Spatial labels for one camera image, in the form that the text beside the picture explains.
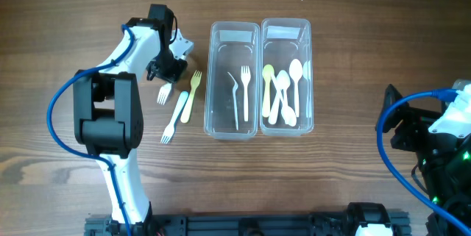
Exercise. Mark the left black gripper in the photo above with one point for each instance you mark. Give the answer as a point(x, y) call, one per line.
point(168, 71)

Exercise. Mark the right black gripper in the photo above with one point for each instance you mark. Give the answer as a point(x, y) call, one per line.
point(399, 119)

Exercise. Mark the yellow plastic fork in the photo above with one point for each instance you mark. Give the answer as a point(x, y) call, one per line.
point(195, 81)

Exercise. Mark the light blue plastic fork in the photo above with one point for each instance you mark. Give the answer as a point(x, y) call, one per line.
point(170, 128)

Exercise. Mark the white plastic fork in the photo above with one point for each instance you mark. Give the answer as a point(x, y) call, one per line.
point(245, 78)

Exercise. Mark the yellow plastic spoon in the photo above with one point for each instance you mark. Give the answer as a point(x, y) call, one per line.
point(267, 72)

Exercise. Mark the white spoon thin handle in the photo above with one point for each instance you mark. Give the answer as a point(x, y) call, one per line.
point(280, 81)

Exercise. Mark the white spoon bowl down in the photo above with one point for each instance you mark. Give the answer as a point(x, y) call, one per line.
point(287, 112)

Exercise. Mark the white spoon wide handle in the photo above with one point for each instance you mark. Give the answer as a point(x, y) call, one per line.
point(295, 72)

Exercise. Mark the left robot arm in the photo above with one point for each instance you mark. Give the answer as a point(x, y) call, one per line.
point(108, 118)

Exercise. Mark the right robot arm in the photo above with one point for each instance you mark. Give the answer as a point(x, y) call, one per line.
point(445, 184)

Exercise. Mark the left clear plastic container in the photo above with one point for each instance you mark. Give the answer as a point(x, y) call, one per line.
point(232, 45)

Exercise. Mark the clear plastic container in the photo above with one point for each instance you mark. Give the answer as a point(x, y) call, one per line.
point(282, 40)
point(232, 45)

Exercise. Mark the right clear plastic container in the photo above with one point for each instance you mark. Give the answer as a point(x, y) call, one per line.
point(282, 40)

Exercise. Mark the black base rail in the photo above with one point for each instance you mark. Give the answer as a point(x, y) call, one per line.
point(315, 223)

